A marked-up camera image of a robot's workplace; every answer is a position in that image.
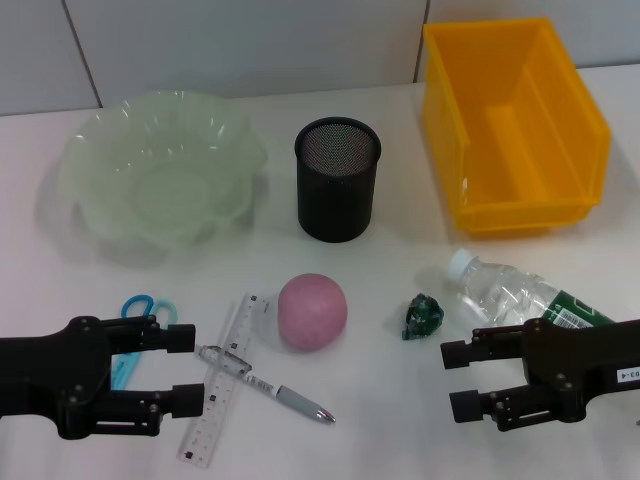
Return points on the pale green glass fruit plate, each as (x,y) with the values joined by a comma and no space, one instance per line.
(165,170)

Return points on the transparent plastic ruler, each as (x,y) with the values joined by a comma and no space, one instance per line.
(210,415)

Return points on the grey and clear pen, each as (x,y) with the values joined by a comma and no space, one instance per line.
(300,400)

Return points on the clear green-labelled water bottle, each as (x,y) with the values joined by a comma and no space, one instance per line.
(505,295)

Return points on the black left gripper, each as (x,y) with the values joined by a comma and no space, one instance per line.
(45,370)

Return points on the pink peach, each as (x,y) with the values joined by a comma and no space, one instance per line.
(312,312)

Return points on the black mesh cup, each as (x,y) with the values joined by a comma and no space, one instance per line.
(335,200)

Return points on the blue scissors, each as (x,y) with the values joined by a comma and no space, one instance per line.
(122,375)

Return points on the green plastic scrap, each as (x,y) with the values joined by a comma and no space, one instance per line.
(422,317)

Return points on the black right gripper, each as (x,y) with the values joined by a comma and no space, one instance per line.
(590,360)

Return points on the yellow plastic bin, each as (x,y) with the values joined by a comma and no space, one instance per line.
(525,150)

